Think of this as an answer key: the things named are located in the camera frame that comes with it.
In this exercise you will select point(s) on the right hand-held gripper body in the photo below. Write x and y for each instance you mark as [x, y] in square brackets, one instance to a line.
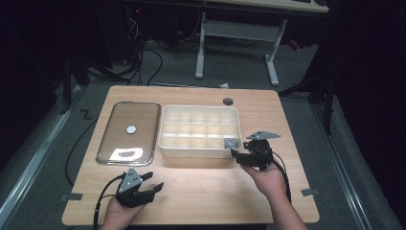
[261, 155]

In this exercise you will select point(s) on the black stand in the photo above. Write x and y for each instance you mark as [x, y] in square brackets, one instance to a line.
[328, 105]
[66, 86]

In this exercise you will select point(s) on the black table grommet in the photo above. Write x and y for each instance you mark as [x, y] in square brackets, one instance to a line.
[228, 101]

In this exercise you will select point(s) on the grey sock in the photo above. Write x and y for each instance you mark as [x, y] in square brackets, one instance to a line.
[231, 143]

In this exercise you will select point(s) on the grey tape piece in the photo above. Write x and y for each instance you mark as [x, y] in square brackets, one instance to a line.
[309, 192]
[72, 197]

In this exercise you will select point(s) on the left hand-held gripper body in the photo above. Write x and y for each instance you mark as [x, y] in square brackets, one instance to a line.
[130, 193]

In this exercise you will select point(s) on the white-legged desk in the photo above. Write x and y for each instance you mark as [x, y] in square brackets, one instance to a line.
[239, 30]

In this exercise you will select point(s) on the metal floor rail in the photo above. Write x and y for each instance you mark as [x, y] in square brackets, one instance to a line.
[35, 156]
[341, 166]

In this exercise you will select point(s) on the person's right hand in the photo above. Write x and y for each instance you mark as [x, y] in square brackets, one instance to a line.
[268, 182]

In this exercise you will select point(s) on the clear lid with metal rim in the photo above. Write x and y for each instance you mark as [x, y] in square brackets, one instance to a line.
[129, 132]

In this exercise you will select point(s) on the white paper scrap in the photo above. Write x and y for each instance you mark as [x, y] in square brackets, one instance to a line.
[224, 85]

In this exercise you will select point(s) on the white compartment storage box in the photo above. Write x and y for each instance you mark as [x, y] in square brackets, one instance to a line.
[199, 131]

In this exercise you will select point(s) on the person's left hand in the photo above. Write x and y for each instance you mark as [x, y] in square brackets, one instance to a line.
[121, 214]

